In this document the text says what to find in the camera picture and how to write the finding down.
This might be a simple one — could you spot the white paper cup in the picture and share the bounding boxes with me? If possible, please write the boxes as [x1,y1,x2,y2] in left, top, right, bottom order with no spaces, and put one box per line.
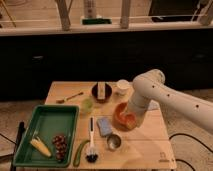
[116,79,130,95]

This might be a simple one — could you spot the green brush on shelf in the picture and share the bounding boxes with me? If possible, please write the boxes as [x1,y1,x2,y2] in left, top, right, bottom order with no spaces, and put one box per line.
[82,18,112,25]

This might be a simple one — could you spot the orange bowl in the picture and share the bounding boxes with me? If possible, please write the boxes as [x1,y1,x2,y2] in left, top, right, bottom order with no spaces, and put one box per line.
[113,102,137,130]

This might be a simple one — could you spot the wooden spoon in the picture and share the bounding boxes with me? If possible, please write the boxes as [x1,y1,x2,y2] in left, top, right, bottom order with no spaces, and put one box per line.
[56,92,84,104]

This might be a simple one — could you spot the yellow corn cob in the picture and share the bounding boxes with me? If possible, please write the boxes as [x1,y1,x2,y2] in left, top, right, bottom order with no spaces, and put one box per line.
[30,137,52,157]

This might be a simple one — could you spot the green plastic cup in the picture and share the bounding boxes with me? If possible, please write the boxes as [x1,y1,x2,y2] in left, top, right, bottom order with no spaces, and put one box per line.
[80,98,93,114]

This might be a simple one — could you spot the green plastic tray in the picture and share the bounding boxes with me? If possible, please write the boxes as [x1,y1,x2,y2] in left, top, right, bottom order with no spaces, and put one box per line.
[13,105,79,168]

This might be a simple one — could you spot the green chili pepper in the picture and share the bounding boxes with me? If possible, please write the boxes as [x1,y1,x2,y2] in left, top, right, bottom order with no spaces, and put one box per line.
[73,139,90,167]

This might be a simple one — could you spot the small metal cup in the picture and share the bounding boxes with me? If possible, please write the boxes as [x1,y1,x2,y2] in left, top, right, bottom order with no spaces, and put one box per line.
[107,134,121,151]

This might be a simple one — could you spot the dark red grapes bunch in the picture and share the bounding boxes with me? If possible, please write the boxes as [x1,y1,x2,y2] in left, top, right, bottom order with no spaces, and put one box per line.
[52,135,67,161]

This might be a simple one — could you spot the grey folded cloth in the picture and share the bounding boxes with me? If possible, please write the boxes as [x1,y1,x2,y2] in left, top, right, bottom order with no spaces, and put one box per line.
[148,101,159,111]

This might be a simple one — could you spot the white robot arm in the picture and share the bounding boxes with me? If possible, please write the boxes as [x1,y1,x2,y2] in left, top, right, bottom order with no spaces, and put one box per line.
[127,69,213,134]

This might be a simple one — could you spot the black cable on floor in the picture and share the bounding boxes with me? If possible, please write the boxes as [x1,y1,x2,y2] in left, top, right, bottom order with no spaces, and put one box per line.
[168,132,213,171]

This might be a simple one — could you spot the blue sponge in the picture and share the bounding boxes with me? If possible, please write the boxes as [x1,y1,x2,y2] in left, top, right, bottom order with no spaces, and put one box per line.
[97,117,112,137]

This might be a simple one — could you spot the dark bowl with wooden block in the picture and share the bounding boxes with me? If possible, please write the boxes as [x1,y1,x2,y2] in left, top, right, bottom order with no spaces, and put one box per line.
[91,82,112,103]

